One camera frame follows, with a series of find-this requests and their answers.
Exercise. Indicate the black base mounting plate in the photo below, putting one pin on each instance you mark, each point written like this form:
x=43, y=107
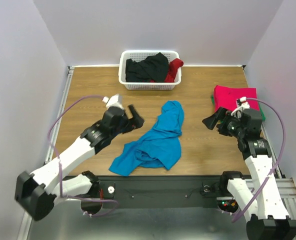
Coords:
x=158, y=192

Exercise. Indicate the folded green t shirt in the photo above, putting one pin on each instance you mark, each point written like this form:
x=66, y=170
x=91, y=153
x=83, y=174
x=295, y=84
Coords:
x=260, y=109

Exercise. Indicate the aluminium frame rail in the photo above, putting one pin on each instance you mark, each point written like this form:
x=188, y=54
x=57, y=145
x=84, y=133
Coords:
x=288, y=188
x=53, y=134

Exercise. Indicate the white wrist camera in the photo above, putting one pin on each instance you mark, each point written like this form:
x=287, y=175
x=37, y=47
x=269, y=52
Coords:
x=242, y=104
x=113, y=101

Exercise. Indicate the black t shirt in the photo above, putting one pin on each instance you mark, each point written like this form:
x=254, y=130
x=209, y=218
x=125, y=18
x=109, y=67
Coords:
x=153, y=69

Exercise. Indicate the left aluminium frame rail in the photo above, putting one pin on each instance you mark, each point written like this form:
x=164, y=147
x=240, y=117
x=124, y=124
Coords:
x=53, y=134

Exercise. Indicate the right aluminium frame rail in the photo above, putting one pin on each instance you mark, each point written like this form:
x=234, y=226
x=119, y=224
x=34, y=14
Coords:
x=288, y=188

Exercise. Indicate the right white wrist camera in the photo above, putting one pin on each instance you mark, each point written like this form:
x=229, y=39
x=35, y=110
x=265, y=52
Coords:
x=242, y=104

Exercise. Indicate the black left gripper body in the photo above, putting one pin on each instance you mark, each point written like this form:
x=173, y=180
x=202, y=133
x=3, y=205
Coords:
x=125, y=127

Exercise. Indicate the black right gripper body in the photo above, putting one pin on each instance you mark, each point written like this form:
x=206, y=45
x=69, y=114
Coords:
x=220, y=121

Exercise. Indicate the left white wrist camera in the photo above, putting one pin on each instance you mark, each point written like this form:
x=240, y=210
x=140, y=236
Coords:
x=113, y=101

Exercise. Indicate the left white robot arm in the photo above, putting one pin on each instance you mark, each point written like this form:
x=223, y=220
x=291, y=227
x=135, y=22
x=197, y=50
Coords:
x=39, y=191

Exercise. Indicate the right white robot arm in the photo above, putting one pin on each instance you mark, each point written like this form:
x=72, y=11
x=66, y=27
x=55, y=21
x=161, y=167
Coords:
x=266, y=216

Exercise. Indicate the white perforated plastic basket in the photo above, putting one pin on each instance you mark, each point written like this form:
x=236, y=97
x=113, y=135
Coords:
x=139, y=55

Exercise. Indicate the folded pink t shirt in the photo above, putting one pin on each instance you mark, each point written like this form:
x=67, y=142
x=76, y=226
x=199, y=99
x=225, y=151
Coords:
x=226, y=97

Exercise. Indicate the blue t shirt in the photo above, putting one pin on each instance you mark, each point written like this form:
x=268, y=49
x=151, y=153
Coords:
x=160, y=147

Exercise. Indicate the red t shirt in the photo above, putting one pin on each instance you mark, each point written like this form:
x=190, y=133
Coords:
x=174, y=70

